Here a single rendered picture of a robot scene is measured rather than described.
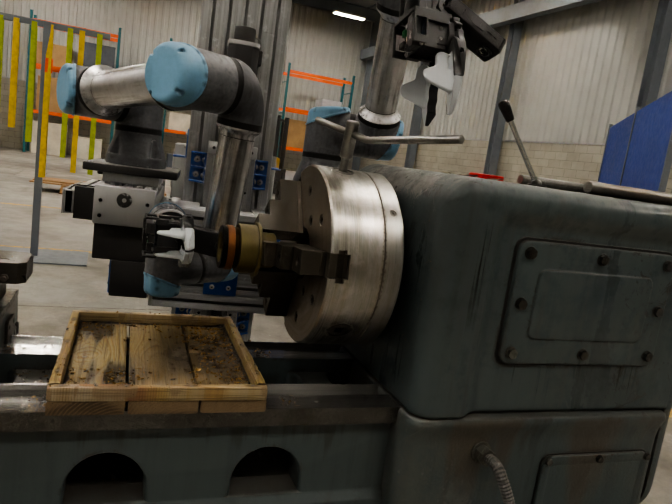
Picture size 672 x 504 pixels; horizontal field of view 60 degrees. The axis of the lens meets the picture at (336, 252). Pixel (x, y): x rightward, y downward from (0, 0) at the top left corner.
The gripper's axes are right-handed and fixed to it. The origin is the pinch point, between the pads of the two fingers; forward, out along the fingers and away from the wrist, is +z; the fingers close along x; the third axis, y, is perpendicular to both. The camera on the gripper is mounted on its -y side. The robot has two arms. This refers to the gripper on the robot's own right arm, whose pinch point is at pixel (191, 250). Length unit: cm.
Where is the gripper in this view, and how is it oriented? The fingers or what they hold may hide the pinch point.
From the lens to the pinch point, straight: 96.2
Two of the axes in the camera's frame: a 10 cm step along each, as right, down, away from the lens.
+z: 3.2, 2.0, -9.3
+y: -9.4, -0.8, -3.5
